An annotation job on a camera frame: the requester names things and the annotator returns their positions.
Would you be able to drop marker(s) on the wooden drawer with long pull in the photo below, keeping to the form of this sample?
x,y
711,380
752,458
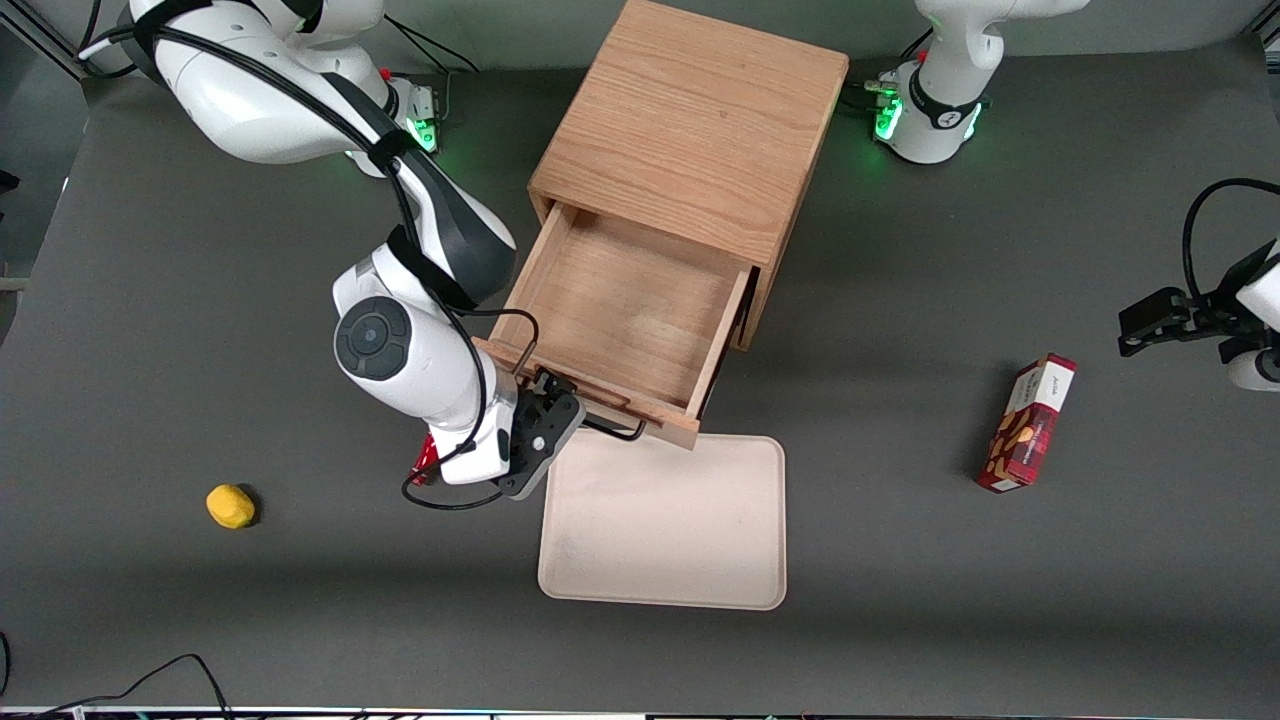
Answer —
x,y
620,300

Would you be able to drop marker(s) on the wooden drawer cabinet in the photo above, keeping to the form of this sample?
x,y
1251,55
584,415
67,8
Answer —
x,y
700,110

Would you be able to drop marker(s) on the red cookie box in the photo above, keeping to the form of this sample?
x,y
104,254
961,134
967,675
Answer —
x,y
1030,425

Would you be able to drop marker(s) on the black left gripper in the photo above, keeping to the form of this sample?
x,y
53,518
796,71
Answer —
x,y
1212,310

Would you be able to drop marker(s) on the yellow lemon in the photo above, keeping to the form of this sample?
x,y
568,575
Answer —
x,y
230,506

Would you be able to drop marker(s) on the aluminium frame bar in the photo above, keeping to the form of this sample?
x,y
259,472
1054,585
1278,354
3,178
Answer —
x,y
45,48

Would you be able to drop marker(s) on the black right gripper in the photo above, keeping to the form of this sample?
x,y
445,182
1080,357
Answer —
x,y
547,398

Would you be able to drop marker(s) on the red cola bottle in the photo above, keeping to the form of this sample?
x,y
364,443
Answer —
x,y
428,460

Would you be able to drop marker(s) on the beige plastic tray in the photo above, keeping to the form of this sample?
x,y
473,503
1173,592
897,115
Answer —
x,y
662,530

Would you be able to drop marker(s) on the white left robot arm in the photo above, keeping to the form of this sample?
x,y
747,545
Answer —
x,y
940,110

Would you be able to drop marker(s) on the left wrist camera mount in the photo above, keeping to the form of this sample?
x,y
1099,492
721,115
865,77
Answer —
x,y
1255,370

